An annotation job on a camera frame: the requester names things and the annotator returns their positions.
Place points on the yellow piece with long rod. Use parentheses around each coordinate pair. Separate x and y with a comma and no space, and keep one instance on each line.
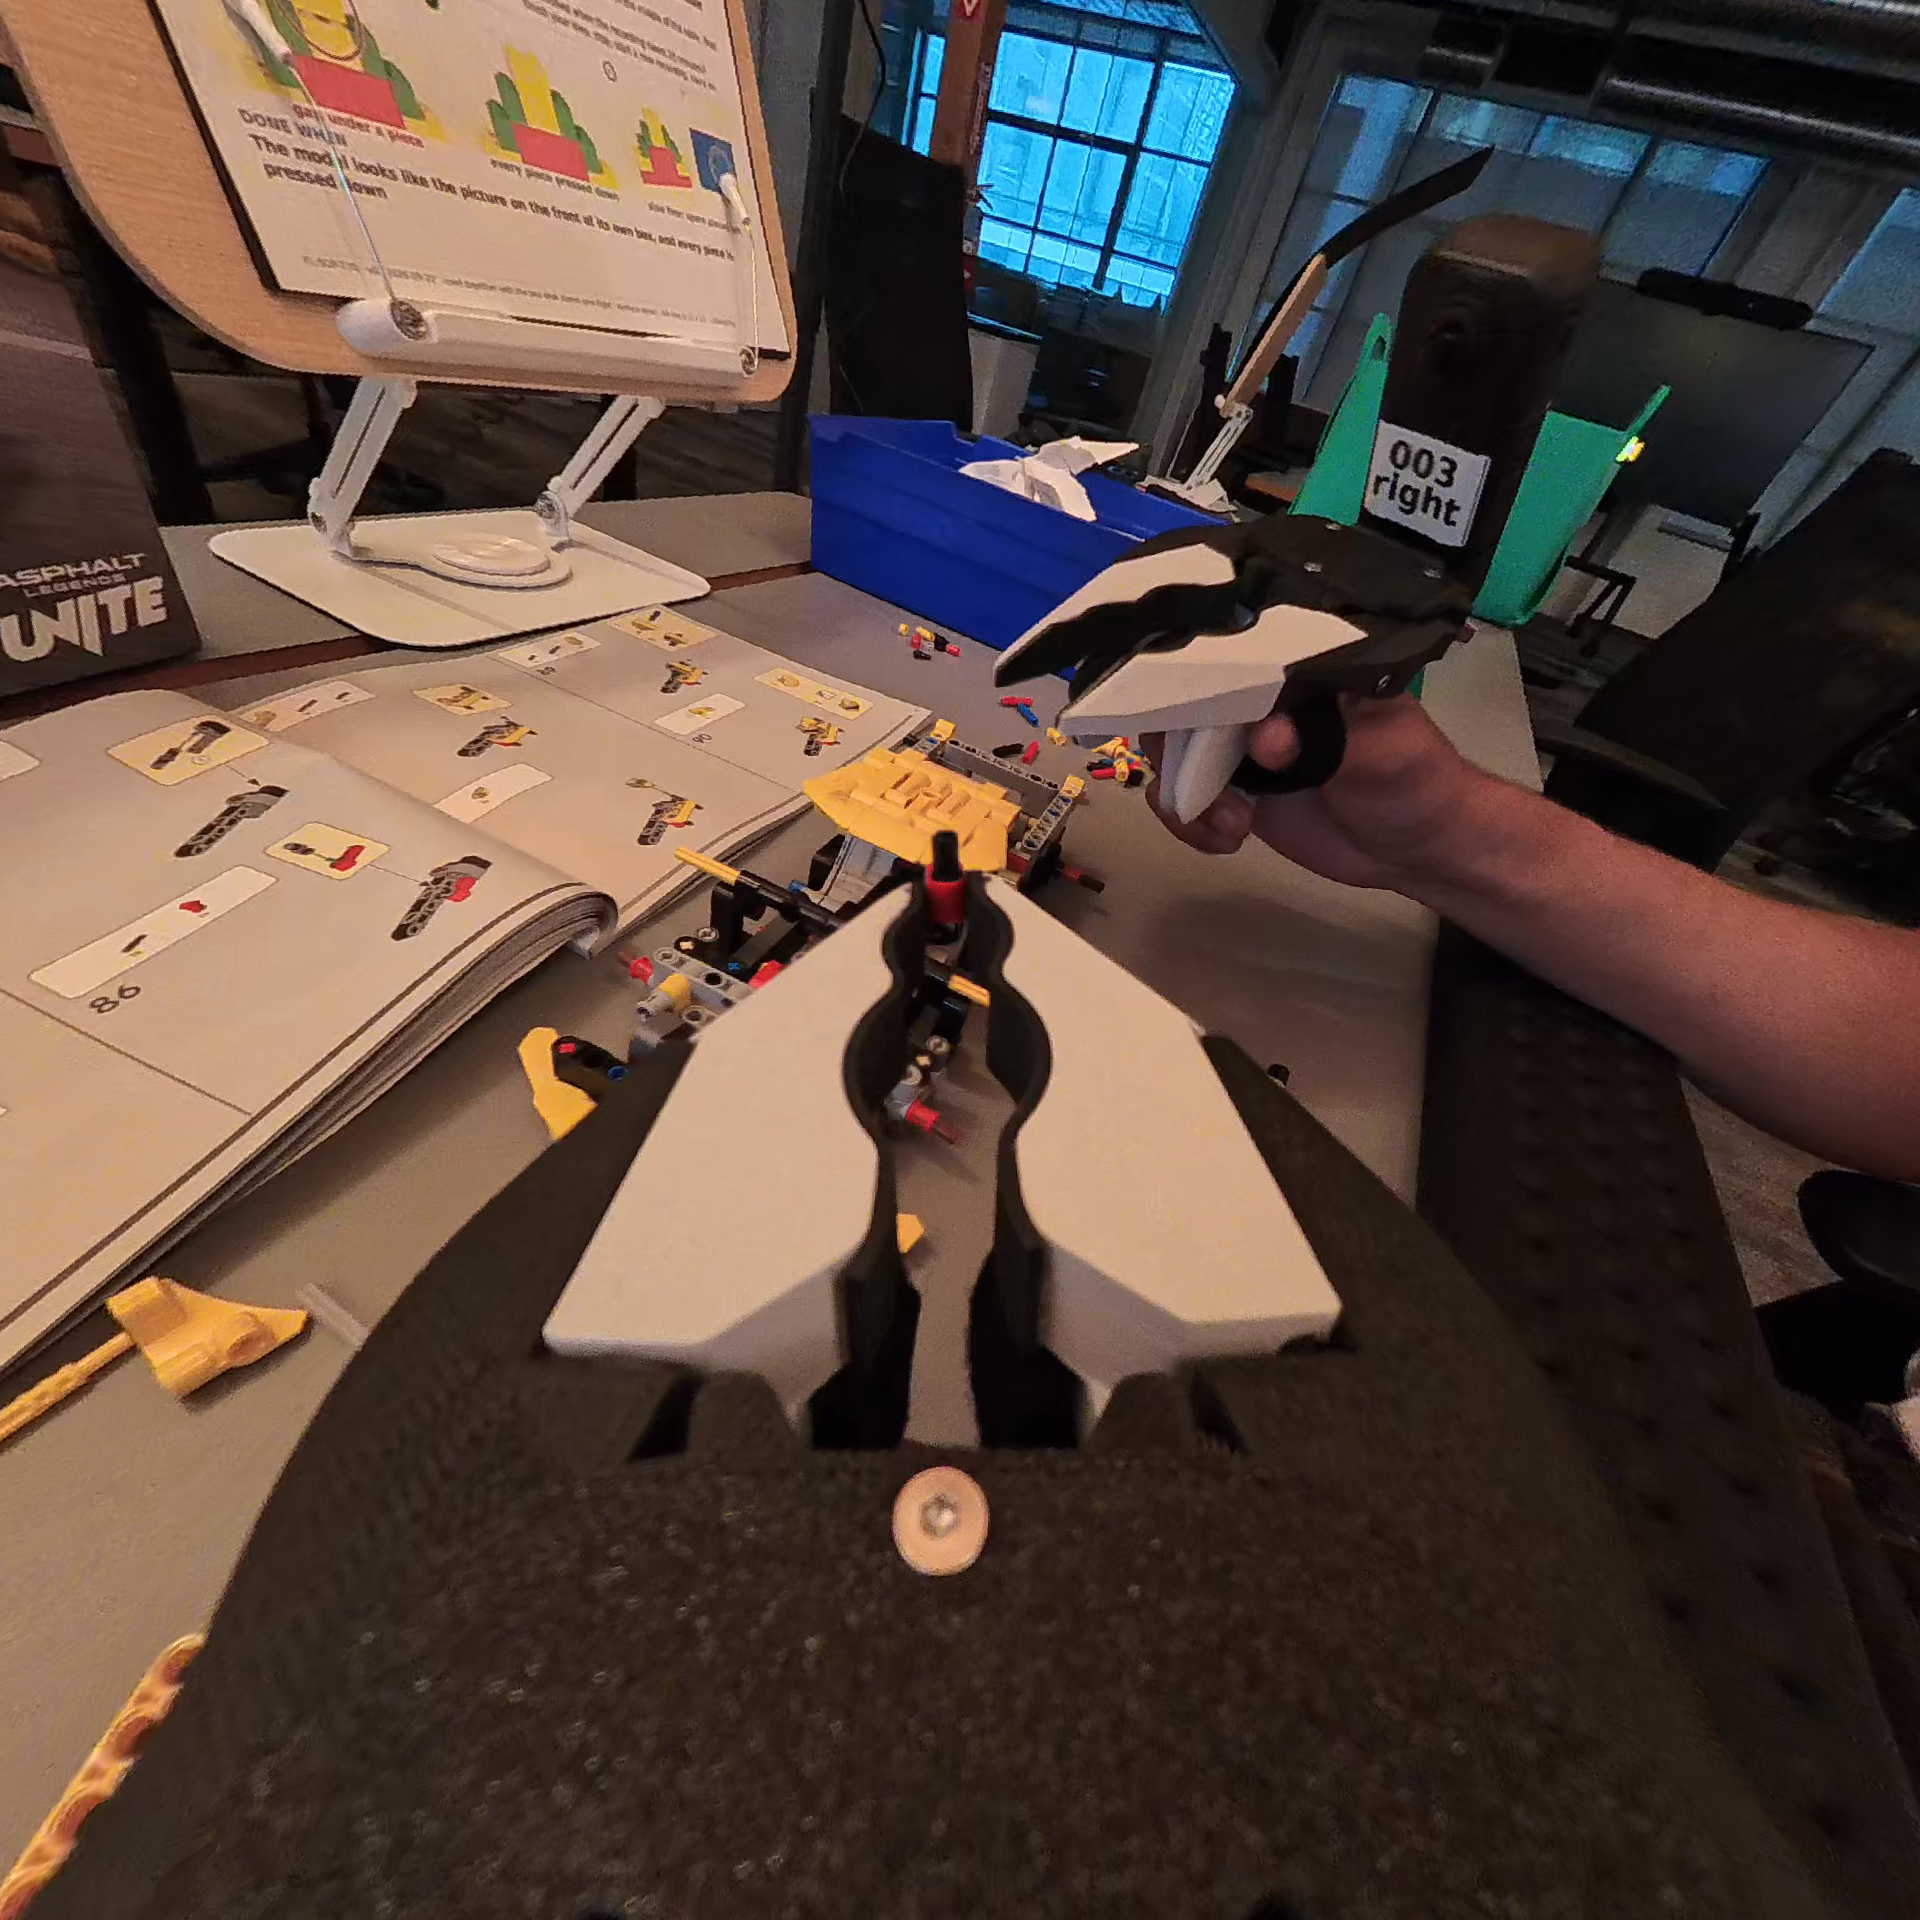
(198,1327)

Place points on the toy car box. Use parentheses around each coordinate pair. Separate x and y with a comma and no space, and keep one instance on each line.
(74,494)

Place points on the partly built yellow toy car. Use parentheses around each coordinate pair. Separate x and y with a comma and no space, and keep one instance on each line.
(915,796)

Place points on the person's right forearm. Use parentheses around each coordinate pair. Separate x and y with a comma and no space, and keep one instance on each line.
(1679,962)

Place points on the blue storage bin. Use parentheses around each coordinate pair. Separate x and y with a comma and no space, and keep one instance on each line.
(903,511)

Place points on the black office chair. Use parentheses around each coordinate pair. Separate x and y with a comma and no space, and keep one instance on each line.
(1769,661)

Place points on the printed instruction sheet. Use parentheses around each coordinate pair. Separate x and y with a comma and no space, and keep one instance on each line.
(494,151)

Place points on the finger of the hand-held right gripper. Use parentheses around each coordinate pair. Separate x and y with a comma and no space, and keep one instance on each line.
(1215,675)
(1118,599)

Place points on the grey desk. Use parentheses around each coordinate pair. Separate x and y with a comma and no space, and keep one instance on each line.
(1275,930)

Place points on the green upright panel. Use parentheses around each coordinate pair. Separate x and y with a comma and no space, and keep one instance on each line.
(1560,494)

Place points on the red bush with black axle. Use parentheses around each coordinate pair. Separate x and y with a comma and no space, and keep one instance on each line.
(949,887)

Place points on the open instruction booklet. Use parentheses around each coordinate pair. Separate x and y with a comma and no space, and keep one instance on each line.
(299,902)

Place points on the black perforated pad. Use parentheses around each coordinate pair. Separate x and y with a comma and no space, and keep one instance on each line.
(1573,1276)

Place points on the black monitor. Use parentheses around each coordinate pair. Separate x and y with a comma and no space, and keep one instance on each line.
(903,286)

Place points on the person's right hand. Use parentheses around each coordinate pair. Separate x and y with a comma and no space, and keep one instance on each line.
(1383,810)

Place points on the crumpled white papers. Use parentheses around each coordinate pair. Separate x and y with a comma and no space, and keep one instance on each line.
(1051,471)

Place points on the small heap of coloured pins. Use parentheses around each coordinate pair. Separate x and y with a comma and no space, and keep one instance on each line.
(1104,759)

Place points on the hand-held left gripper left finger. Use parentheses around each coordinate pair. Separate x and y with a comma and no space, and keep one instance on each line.
(707,1199)

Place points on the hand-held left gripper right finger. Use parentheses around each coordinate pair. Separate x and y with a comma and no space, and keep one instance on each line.
(1171,1199)

